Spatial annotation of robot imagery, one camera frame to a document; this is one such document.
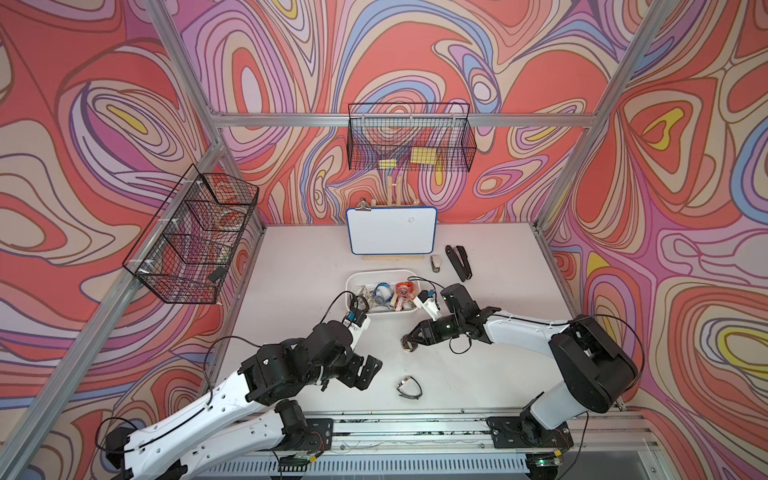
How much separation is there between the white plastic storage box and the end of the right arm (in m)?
0.13

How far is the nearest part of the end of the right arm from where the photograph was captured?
67cm

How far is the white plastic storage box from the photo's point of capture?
95 cm
